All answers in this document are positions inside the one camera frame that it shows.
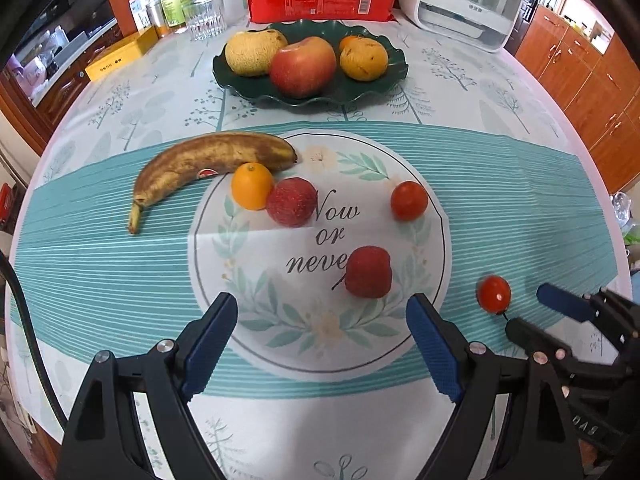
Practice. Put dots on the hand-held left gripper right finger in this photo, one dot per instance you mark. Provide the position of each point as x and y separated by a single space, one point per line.
432 345

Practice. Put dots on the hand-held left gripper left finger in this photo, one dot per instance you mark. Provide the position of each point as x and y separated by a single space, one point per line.
210 345

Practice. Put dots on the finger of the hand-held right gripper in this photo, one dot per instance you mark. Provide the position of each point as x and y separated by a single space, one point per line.
535 335
565 302

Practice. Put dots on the red cherry tomato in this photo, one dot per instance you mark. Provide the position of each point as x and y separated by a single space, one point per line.
409 201
494 294

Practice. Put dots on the red lychee with stem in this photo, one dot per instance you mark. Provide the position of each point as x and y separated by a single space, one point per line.
368 272

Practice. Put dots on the dark green scalloped plate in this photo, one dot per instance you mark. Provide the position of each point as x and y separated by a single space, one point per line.
345 92

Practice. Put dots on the red apple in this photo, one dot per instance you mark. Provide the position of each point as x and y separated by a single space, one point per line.
302 67

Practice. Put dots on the spotted yellow-orange citrus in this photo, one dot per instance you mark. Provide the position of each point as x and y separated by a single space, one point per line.
365 60

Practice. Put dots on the yellow blemished pear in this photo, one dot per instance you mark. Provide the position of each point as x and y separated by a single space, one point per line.
250 52

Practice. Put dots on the clear plastic bag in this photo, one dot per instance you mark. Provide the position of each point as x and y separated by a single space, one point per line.
625 220

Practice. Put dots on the tree-print teal tablecloth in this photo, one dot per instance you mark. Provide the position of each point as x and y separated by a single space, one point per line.
500 185

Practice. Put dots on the small orange kumquat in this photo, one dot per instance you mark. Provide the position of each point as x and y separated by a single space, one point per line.
250 187

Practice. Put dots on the brown overripe banana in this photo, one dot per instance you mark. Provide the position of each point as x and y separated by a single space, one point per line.
210 157

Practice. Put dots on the wooden sideboard cabinet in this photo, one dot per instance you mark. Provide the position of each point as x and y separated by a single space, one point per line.
585 85

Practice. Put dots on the red plastic container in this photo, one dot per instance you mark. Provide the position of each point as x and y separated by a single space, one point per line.
5 207

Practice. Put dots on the wooden kitchen cabinet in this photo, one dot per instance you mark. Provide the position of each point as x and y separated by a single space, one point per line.
60 95

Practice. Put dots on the yellow cardboard box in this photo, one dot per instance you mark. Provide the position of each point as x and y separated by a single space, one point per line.
120 52

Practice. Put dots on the white countertop sterilizer appliance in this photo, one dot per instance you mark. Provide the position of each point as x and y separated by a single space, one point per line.
465 5

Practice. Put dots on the clear ribbed drinking glass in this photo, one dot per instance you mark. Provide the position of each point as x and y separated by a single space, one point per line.
205 20

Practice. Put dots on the small metal can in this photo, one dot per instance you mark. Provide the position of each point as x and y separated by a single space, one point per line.
156 17

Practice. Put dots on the small white and blue box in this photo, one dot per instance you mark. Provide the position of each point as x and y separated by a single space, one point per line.
140 10

